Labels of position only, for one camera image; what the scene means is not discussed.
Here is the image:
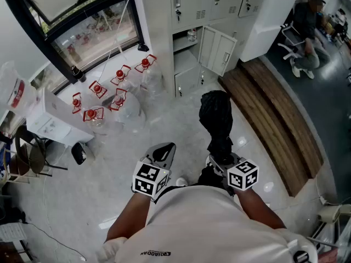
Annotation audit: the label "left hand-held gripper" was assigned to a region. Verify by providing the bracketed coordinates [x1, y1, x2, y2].
[132, 142, 177, 202]

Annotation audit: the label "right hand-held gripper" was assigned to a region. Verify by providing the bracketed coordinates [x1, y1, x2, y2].
[208, 152, 260, 197]

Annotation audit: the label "grey metal locker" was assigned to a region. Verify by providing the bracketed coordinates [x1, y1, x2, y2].
[139, 0, 271, 99]

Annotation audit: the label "person's right forearm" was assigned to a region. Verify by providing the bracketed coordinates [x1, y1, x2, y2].
[235, 187, 287, 230]

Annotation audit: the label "person's left forearm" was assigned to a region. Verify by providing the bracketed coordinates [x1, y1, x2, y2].
[105, 192, 155, 244]

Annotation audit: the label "person's black trousers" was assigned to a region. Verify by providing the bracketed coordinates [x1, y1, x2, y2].
[197, 165, 229, 188]

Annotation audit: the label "wooden slatted bench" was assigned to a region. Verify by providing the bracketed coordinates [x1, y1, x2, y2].
[218, 58, 325, 197]

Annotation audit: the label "group of red-capped water jugs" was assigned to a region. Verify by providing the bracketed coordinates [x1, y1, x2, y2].
[71, 54, 163, 136]

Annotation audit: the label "person's white shirt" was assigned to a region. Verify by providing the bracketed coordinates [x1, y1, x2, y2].
[95, 184, 319, 263]

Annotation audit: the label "white cardboard box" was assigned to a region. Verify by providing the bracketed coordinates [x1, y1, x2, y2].
[26, 88, 94, 148]

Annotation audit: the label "black flask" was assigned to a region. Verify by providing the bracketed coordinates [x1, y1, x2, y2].
[70, 64, 87, 83]

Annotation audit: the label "brown round chair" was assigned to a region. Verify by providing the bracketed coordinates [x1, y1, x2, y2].
[14, 124, 69, 178]

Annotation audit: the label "white office chair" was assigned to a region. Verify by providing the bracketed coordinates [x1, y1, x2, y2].
[277, 21, 307, 60]

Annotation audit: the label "white cabinet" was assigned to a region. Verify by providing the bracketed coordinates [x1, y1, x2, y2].
[239, 0, 298, 63]

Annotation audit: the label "black-framed window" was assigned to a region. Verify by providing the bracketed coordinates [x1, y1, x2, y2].
[0, 0, 146, 94]

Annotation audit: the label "clear jug with red label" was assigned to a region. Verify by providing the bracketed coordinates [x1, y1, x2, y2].
[0, 61, 38, 118]

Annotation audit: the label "white window cord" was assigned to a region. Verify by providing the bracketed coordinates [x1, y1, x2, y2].
[95, 0, 134, 86]

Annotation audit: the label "black floor cable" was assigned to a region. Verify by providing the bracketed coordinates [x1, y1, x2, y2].
[21, 220, 86, 260]

